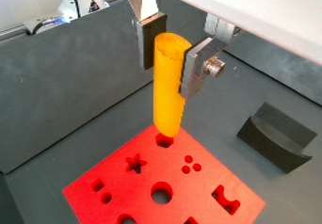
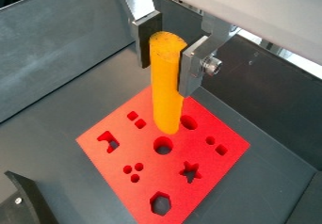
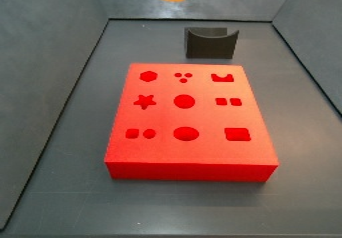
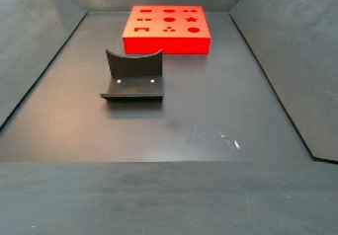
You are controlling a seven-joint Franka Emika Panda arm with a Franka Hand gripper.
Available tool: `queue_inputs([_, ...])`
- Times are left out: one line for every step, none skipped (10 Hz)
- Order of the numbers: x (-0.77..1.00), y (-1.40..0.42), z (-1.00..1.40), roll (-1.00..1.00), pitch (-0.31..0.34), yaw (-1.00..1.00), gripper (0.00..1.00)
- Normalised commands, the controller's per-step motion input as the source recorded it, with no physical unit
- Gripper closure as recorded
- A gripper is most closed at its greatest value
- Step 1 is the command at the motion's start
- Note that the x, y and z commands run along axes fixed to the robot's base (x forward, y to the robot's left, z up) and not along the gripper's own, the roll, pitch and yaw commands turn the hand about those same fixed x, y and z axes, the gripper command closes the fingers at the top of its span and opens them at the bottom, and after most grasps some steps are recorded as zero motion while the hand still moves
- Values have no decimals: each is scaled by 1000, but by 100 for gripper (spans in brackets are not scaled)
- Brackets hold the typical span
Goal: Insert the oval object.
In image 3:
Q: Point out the red shape sorter block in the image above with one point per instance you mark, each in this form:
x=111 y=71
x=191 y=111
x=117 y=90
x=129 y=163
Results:
x=189 y=125

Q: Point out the black curved cradle block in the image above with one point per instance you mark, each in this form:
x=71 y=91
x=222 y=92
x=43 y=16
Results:
x=210 y=42

